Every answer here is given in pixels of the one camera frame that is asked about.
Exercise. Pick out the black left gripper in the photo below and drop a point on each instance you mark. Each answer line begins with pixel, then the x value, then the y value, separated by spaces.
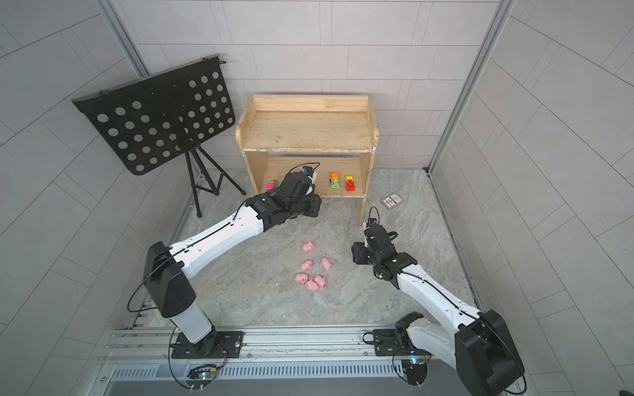
pixel 314 205

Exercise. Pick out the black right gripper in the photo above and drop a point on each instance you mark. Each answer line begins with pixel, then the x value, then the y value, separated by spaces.
pixel 357 252

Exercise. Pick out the pink green toy car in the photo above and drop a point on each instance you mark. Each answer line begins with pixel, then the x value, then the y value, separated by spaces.
pixel 270 185

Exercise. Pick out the orange green mixer truck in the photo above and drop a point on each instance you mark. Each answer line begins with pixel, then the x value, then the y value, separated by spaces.
pixel 334 181

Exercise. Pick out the red yellow toy truck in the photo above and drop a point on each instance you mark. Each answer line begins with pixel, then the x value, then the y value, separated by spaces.
pixel 349 183

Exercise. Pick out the pink toy pig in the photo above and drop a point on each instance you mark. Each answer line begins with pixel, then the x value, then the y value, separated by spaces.
pixel 307 265
pixel 312 286
pixel 320 281
pixel 308 246
pixel 326 264
pixel 302 278

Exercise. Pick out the pink toy pig top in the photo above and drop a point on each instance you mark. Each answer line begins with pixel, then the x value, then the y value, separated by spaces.
pixel 308 246

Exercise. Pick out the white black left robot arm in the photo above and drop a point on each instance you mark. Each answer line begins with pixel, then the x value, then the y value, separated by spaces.
pixel 169 269

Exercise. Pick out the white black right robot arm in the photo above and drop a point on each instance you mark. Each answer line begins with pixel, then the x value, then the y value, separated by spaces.
pixel 477 344

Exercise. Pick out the small card box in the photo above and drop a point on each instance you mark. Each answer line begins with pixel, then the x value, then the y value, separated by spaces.
pixel 392 201

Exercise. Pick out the wooden two-tier shelf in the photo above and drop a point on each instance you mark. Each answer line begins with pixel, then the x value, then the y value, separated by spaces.
pixel 333 133

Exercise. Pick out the pink toy pig bottom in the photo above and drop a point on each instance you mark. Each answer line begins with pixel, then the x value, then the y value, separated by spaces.
pixel 312 286

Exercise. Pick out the right controller board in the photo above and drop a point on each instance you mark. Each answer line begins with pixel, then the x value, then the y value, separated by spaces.
pixel 415 372

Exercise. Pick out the controller board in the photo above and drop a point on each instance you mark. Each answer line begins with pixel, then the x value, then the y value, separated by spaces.
pixel 207 372
pixel 415 372

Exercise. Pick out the black perforated music stand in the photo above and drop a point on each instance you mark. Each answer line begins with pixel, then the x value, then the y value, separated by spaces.
pixel 154 120

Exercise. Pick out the left controller board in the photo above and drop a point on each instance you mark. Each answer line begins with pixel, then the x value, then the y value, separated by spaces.
pixel 207 372

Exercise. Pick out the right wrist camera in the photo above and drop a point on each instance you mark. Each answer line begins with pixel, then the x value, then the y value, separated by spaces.
pixel 370 231

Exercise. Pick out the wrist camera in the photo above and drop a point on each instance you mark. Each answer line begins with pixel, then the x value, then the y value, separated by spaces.
pixel 311 174
pixel 370 231

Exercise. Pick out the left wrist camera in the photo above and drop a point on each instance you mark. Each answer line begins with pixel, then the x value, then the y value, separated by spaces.
pixel 311 174

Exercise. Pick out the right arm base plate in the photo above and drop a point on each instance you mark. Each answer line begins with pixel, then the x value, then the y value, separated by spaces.
pixel 389 342

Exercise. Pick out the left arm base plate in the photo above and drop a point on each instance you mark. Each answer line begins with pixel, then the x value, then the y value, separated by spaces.
pixel 215 345

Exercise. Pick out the aluminium mounting rail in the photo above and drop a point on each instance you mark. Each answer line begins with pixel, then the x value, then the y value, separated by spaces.
pixel 152 345

